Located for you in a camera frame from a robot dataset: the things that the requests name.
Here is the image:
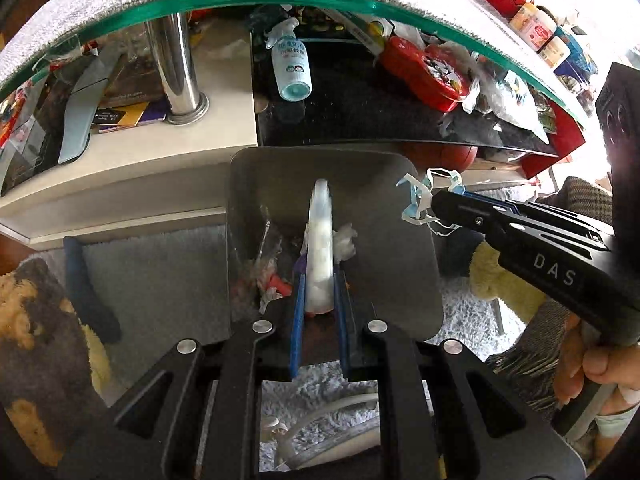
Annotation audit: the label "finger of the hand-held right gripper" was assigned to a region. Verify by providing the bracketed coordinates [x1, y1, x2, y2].
[431, 190, 532, 252]
[462, 190, 615, 242]

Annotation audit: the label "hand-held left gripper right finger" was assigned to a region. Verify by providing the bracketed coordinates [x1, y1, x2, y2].
[333, 269, 587, 480]

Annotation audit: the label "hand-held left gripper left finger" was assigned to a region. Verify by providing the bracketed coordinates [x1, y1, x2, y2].
[57, 270, 308, 480]

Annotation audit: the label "blue face mask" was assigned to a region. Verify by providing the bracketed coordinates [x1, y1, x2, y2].
[395, 167, 464, 237]

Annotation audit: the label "white plastic wrapper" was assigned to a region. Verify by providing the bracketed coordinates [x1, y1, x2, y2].
[302, 177, 342, 317]

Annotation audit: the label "grey square trash bin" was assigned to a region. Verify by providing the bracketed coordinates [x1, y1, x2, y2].
[226, 146, 445, 343]

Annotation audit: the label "person's right hand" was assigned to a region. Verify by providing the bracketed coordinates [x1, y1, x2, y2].
[554, 317, 640, 411]

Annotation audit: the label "orange crumpled wrapper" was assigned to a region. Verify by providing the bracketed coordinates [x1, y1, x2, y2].
[266, 275, 294, 302]

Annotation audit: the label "brown basketball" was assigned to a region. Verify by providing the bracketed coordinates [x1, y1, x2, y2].
[400, 142, 479, 172]

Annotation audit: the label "yellow plush toy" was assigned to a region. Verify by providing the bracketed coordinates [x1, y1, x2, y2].
[469, 242, 548, 322]

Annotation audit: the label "clear plastic wrapper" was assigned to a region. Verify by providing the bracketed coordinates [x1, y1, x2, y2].
[239, 210, 282, 311]

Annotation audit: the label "white crumpled tissue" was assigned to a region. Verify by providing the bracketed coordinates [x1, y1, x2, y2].
[332, 225, 360, 264]

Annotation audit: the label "black cloth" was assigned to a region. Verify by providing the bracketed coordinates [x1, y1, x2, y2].
[440, 110, 506, 149]

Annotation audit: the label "white plastic bags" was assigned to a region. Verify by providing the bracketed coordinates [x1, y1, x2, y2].
[462, 52, 549, 141]

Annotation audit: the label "grey shaggy rug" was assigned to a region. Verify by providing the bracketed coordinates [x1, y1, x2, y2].
[20, 225, 526, 472]

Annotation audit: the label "blue box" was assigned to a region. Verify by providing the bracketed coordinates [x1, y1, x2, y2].
[552, 27, 598, 96]

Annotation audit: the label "small cream jar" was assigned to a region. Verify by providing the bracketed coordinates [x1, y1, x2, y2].
[537, 35, 571, 69]

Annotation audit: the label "white low table shelf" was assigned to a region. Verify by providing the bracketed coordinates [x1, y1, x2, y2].
[0, 25, 561, 252]

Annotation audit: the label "light blue spray bottle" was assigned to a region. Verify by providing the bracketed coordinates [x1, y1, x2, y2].
[265, 17, 312, 102]

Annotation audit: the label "purple booklet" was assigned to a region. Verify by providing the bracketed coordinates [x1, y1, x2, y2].
[137, 97, 171, 126]

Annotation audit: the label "brown bear print blanket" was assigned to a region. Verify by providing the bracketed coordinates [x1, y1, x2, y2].
[0, 257, 113, 468]

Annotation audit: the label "yellow and black card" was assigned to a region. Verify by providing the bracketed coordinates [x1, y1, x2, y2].
[92, 101, 151, 134]

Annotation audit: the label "chrome table leg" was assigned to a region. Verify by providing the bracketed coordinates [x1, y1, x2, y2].
[145, 12, 210, 126]

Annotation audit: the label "grey blue shoehorn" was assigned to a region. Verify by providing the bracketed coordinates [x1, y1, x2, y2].
[57, 42, 121, 165]

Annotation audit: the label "white cable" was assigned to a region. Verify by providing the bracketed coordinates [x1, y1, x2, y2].
[260, 392, 381, 472]

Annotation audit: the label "dark blue strap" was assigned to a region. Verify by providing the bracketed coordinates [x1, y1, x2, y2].
[63, 236, 122, 343]

